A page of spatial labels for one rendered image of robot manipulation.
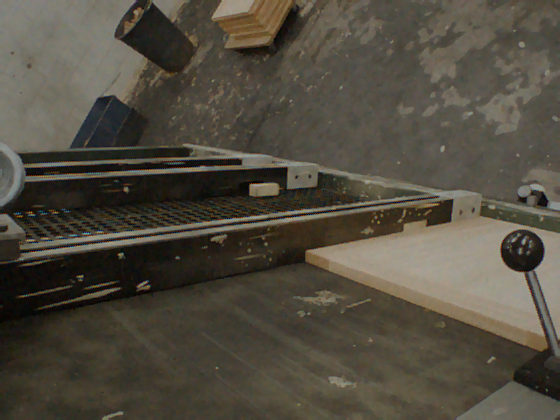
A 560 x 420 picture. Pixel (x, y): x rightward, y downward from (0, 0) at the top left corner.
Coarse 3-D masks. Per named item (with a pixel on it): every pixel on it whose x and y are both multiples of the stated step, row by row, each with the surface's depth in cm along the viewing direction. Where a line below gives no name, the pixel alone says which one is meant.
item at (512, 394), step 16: (512, 384) 40; (496, 400) 38; (512, 400) 38; (528, 400) 38; (544, 400) 38; (464, 416) 36; (480, 416) 36; (496, 416) 36; (512, 416) 36; (528, 416) 36; (544, 416) 36
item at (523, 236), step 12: (504, 240) 44; (516, 240) 42; (528, 240) 42; (540, 240) 42; (504, 252) 43; (516, 252) 42; (528, 252) 42; (540, 252) 42; (516, 264) 42; (528, 264) 42; (540, 264) 43; (528, 276) 43; (528, 288) 43; (540, 288) 42; (540, 300) 42; (540, 312) 42; (552, 324) 42; (552, 336) 42; (552, 348) 42; (552, 360) 41
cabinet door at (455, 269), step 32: (448, 224) 109; (480, 224) 111; (512, 224) 112; (320, 256) 82; (352, 256) 83; (384, 256) 84; (416, 256) 85; (448, 256) 86; (480, 256) 87; (544, 256) 88; (384, 288) 72; (416, 288) 69; (448, 288) 69; (480, 288) 71; (512, 288) 71; (544, 288) 71; (480, 320) 61; (512, 320) 59
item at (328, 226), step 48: (0, 240) 52; (96, 240) 65; (144, 240) 66; (192, 240) 70; (240, 240) 76; (288, 240) 82; (336, 240) 89; (0, 288) 55; (48, 288) 59; (96, 288) 63; (144, 288) 67
